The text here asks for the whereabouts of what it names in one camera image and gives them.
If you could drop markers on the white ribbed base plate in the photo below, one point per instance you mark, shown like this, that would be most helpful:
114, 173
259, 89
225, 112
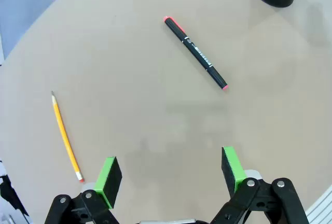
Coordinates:
321, 208

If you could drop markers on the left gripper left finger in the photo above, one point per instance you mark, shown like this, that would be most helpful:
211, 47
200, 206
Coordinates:
109, 180

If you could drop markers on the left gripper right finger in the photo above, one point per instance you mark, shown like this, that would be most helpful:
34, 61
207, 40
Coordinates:
233, 172

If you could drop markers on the yellow pencil with eraser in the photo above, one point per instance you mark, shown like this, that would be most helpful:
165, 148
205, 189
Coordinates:
63, 133

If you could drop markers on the black marker with pink ends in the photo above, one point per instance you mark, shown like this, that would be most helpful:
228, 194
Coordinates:
197, 53

